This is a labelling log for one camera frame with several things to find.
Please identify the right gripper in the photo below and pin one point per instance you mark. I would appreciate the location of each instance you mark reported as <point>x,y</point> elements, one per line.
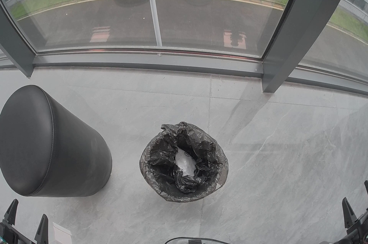
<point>360,228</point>

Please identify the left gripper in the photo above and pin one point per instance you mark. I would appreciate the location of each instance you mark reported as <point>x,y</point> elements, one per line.
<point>14,235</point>

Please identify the black plastic bag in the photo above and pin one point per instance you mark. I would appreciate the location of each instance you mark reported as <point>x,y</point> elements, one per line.
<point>161,179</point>

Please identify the black plastic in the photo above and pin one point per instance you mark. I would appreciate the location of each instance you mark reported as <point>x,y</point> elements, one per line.
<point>187,182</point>

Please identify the clear printed wrapper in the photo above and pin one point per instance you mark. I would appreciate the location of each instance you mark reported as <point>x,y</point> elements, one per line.
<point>185,165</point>

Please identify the dark grey round chair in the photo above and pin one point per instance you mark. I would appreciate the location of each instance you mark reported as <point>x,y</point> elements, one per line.
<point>57,150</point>

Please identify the window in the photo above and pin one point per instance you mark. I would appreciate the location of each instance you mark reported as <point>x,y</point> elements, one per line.
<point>143,60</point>

